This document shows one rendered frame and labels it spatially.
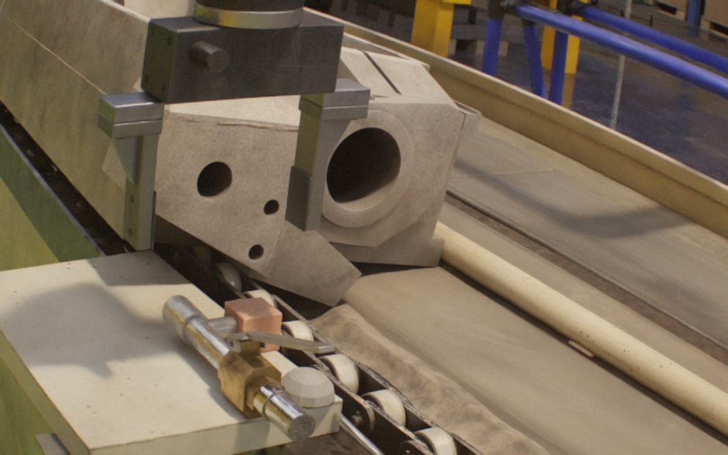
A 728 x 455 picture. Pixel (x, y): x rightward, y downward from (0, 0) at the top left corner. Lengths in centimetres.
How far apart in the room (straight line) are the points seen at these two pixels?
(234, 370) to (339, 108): 19
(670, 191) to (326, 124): 87
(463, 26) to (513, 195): 512
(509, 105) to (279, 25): 114
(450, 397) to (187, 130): 31
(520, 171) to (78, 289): 83
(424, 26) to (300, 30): 532
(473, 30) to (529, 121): 486
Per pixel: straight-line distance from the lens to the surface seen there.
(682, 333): 117
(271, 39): 73
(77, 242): 117
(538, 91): 221
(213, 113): 91
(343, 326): 105
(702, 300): 126
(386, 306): 109
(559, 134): 174
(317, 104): 78
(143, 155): 72
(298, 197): 80
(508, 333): 108
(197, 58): 69
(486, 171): 157
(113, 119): 70
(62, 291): 93
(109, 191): 105
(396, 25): 659
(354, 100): 79
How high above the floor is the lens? 118
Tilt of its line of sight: 19 degrees down
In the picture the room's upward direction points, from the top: 8 degrees clockwise
